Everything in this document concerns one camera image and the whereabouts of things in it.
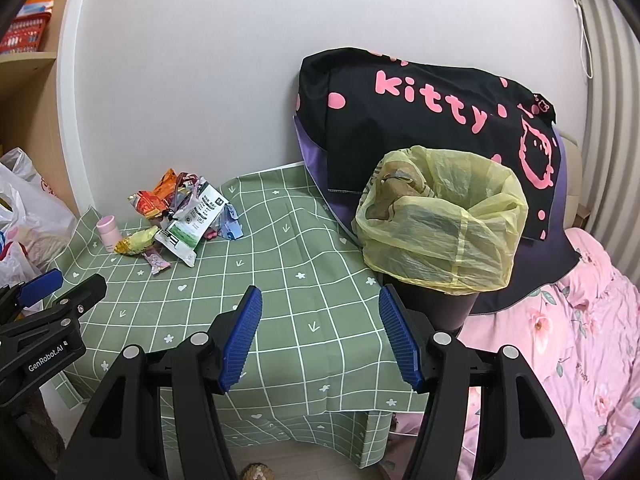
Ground yellow noodle snack wrapper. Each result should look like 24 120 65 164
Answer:
114 226 160 256

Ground blue paper package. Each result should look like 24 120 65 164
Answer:
218 203 243 240

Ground green white milk carton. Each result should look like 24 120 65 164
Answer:
154 177 228 268

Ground orange air cushion bag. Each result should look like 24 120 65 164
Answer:
128 168 177 220

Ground red snack wrapper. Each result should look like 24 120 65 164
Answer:
169 172 198 212

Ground black trash bin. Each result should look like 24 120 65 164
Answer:
380 274 478 336

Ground yellow trash bag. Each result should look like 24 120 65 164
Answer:
352 145 528 296

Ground white plastic shopping bag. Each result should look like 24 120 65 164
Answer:
0 148 77 286

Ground pink small bottle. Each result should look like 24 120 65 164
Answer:
96 216 122 252

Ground green grid tablecloth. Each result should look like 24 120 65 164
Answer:
46 161 432 469

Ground pink candy wrapper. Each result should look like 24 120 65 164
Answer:
142 247 170 275

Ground pink floral bedsheet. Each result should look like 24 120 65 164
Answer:
380 226 640 480

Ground red box on shelf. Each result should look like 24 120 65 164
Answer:
1 0 54 54

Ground white window blinds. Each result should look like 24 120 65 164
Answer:
580 0 639 284

